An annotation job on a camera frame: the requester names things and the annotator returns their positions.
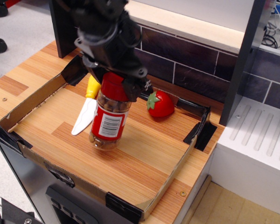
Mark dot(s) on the yellow handled toy knife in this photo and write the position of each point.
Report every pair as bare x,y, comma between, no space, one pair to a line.
87,112

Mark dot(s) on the cardboard fence with black tape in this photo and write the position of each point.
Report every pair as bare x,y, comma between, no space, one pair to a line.
150,178

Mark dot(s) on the red toy strawberry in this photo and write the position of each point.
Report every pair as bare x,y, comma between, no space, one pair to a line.
159,104

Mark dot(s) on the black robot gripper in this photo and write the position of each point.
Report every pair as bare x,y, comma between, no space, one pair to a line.
114,51

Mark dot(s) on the white toy sink drainboard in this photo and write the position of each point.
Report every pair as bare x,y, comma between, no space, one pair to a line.
246,159

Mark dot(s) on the dark grey vertical post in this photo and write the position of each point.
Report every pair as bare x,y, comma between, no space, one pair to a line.
255,30

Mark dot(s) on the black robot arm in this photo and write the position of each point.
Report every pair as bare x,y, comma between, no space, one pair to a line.
85,13

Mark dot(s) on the red lidded spice bottle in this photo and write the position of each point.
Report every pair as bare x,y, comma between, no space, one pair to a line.
110,114

